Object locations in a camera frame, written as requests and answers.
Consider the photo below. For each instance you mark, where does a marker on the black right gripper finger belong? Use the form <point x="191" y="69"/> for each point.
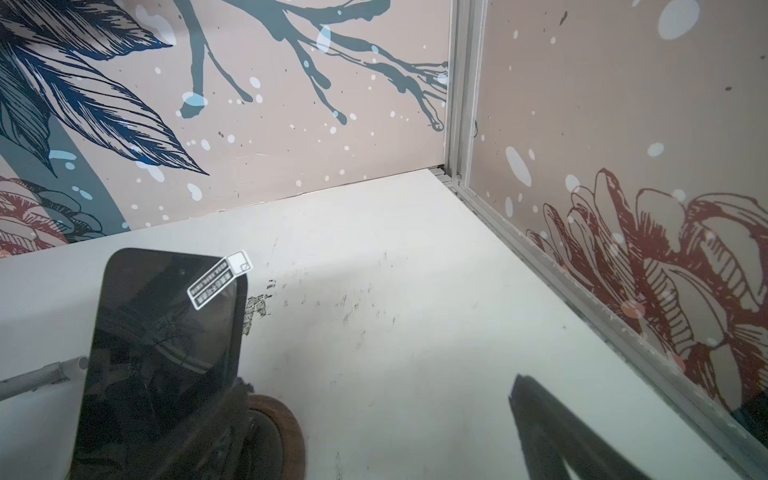
<point x="556" y="444"/>

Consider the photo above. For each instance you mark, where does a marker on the black phone with label sticker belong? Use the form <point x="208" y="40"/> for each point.
<point x="162" y="396"/>

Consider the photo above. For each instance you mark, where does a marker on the white phone stand right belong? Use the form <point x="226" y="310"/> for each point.
<point x="52" y="374"/>

